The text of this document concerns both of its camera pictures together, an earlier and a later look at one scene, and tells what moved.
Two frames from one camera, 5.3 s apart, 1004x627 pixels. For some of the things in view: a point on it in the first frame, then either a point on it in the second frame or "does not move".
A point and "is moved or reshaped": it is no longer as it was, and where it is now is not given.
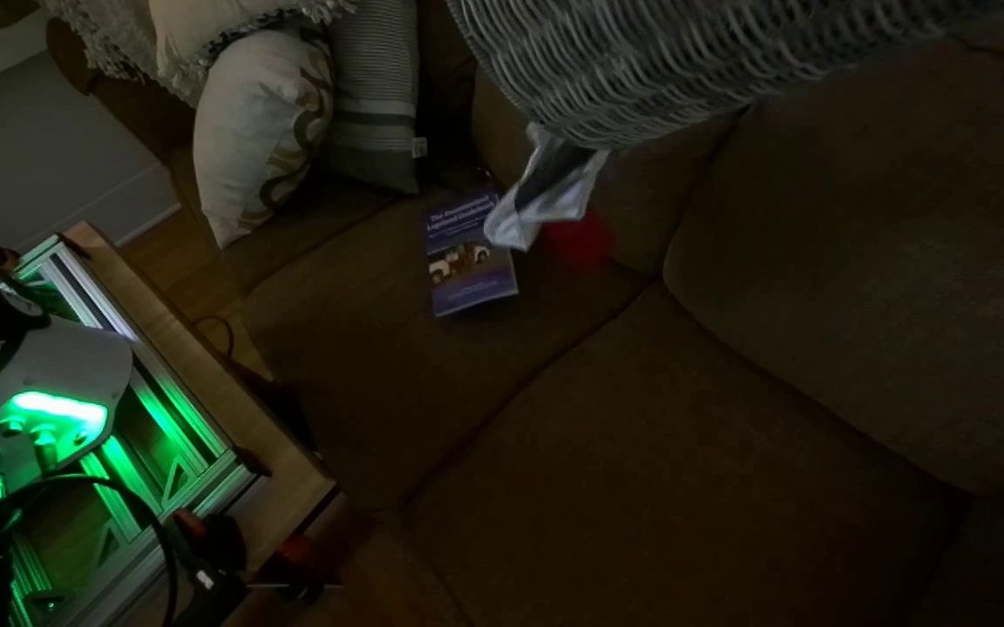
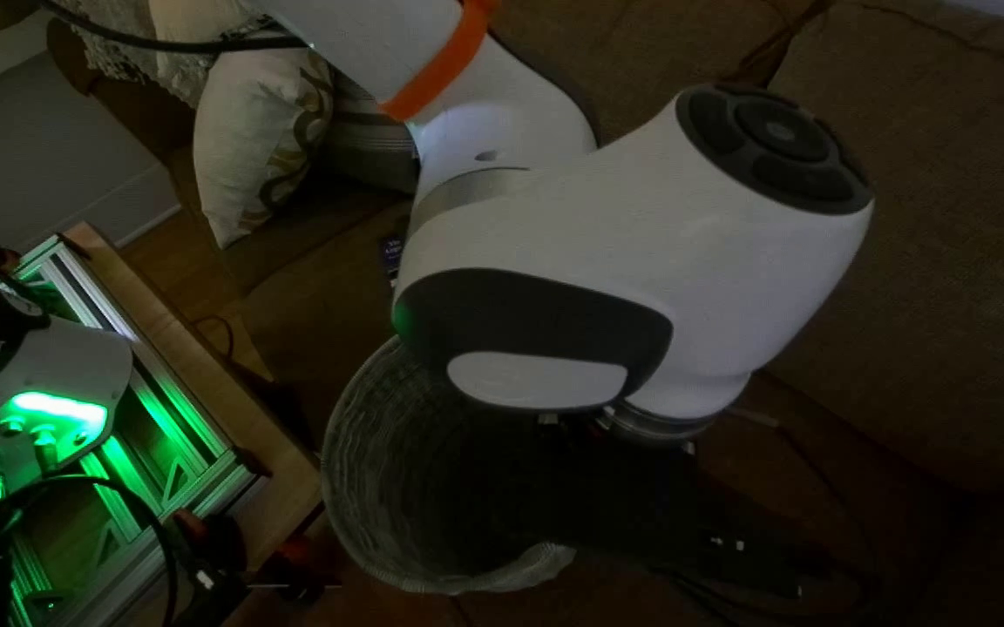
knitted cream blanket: (119, 37) does not move
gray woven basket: (634, 71) → (457, 497)
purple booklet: (466, 265) is moved or reshaped
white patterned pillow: (258, 122) does not move
